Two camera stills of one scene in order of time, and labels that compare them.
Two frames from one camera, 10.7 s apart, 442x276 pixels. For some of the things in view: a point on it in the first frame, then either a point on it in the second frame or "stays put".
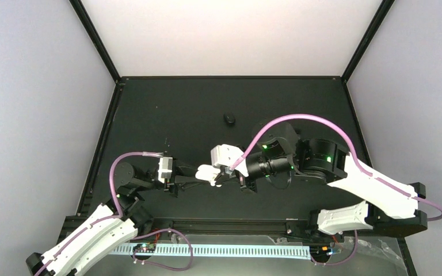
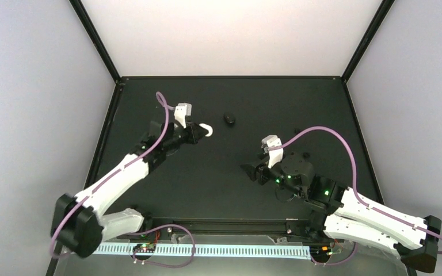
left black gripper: [177, 177] to [193, 137]
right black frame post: [368, 37] stays put
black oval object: [229, 118] stays put
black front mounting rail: [279, 228] stays put
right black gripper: [244, 184] to [253, 171]
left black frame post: [96, 39] stays put
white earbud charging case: [208, 172] to [210, 129]
